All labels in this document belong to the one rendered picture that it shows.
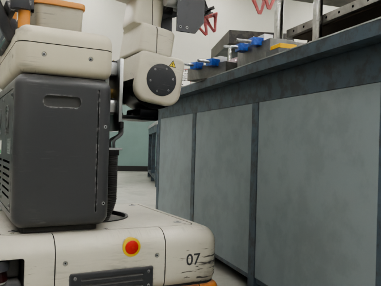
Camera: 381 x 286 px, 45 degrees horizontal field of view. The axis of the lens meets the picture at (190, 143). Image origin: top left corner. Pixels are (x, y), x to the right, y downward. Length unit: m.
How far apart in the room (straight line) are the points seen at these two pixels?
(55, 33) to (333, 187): 0.81
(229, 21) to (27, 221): 8.33
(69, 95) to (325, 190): 0.72
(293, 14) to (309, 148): 8.46
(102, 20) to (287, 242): 7.95
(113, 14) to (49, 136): 7.95
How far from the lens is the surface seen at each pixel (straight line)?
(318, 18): 2.85
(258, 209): 1.61
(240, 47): 1.77
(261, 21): 9.51
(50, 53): 1.26
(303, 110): 1.38
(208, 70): 1.95
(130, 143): 8.81
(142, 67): 1.49
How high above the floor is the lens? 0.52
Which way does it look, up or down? level
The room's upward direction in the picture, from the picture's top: 2 degrees clockwise
